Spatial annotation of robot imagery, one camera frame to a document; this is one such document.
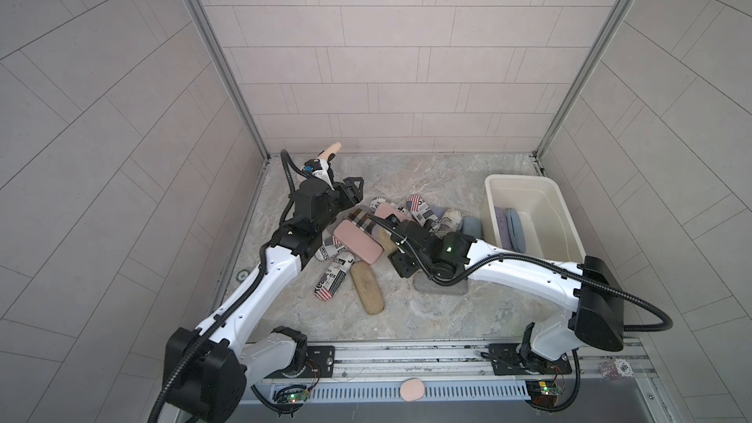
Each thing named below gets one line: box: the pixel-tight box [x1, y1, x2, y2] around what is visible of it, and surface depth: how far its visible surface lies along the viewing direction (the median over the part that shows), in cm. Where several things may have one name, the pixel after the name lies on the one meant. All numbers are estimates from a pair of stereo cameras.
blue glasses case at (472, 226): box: [460, 215, 484, 239], surface depth 96 cm
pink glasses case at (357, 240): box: [332, 218, 384, 265], surface depth 90 cm
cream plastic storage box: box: [484, 174, 587, 262], surface depth 89 cm
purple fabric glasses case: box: [494, 206, 514, 250], surface depth 94 cm
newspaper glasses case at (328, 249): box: [314, 235, 345, 262], surface depth 90 cm
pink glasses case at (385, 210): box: [374, 201, 414, 223], surface depth 98 cm
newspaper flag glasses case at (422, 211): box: [406, 193, 442, 233], surface depth 95 cm
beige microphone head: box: [317, 141, 342, 163], surface depth 90 cm
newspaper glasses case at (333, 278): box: [314, 251, 356, 302], surface depth 84 cm
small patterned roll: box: [599, 358, 635, 380], surface depth 67 cm
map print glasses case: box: [437, 208, 463, 238], surface depth 93 cm
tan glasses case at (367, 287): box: [350, 260, 384, 316], surface depth 82 cm
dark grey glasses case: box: [413, 271, 470, 295], surface depth 82 cm
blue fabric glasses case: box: [506, 207, 526, 254], surface depth 93 cm
